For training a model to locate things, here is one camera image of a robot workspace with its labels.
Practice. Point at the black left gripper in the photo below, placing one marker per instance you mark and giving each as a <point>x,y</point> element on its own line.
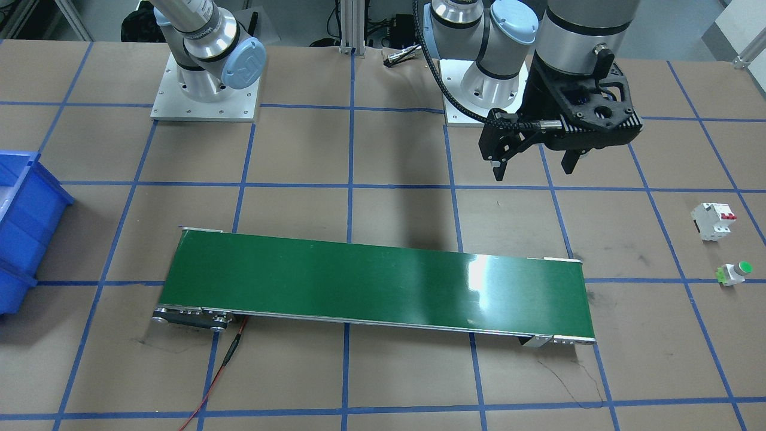
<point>543,94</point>

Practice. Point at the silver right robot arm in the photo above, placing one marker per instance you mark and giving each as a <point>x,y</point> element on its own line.
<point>214,53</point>

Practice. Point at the white circuit breaker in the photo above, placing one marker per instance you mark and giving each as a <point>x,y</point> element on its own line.
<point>713,220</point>

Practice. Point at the green conveyor belt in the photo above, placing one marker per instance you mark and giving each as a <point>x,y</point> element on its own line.
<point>215,275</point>

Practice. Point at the blue plastic bin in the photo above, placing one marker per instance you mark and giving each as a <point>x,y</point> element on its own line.
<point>32,203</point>

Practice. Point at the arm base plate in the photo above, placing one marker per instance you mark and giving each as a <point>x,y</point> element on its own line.
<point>480,93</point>
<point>185,95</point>

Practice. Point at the green push button switch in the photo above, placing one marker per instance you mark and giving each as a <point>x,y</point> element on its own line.
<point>731,274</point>

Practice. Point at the aluminium frame post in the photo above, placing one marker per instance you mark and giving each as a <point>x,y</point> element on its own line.
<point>353,18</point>

